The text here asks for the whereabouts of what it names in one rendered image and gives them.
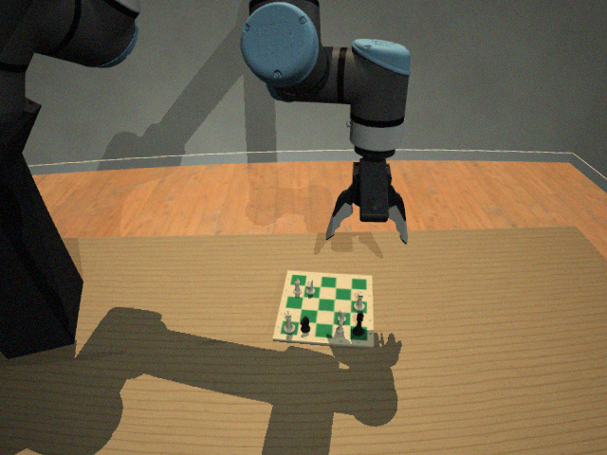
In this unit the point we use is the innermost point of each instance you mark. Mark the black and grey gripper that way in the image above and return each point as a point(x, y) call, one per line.
point(344, 209)

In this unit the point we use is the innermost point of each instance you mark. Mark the white chess king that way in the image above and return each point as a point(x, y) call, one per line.
point(289, 327)

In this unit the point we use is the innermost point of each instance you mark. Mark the green and cream chessboard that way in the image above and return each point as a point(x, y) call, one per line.
point(333, 292)

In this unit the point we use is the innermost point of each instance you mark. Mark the white bishop chess piece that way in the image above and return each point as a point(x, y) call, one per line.
point(297, 290)

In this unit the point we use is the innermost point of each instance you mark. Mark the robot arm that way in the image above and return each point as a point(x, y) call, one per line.
point(279, 43)

